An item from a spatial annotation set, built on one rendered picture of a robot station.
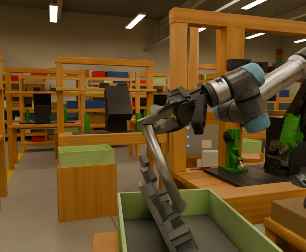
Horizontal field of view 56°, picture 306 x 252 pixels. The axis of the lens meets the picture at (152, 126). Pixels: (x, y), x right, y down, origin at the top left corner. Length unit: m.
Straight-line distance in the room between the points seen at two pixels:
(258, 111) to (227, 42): 1.28
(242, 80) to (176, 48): 1.13
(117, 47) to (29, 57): 3.22
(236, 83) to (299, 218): 0.62
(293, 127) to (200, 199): 0.86
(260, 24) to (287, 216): 1.42
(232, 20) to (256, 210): 1.26
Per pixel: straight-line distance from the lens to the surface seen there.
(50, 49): 11.47
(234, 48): 2.14
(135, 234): 1.18
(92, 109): 8.30
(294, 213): 1.27
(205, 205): 1.37
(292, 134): 1.96
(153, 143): 0.74
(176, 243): 0.91
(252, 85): 0.86
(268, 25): 2.34
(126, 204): 1.29
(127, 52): 11.83
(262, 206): 1.57
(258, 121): 0.88
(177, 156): 1.94
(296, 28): 2.50
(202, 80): 9.42
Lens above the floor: 1.35
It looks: 5 degrees down
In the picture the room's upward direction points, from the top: straight up
